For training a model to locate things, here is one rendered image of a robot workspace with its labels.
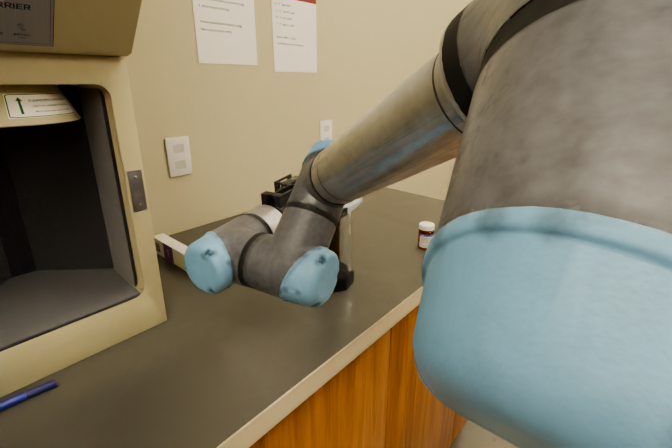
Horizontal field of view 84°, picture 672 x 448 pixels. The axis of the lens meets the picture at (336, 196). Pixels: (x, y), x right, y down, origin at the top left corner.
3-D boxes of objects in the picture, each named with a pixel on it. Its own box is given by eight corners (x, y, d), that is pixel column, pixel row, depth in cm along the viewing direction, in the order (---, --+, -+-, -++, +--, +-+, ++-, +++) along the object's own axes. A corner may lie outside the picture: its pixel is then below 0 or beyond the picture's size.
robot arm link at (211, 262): (230, 307, 47) (181, 288, 51) (280, 265, 56) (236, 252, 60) (224, 253, 44) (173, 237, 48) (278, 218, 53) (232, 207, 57)
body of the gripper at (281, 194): (326, 177, 67) (289, 199, 57) (327, 220, 70) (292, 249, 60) (290, 172, 70) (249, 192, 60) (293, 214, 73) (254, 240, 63)
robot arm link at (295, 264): (338, 215, 45) (264, 199, 49) (304, 306, 41) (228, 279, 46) (355, 238, 51) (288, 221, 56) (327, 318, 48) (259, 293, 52)
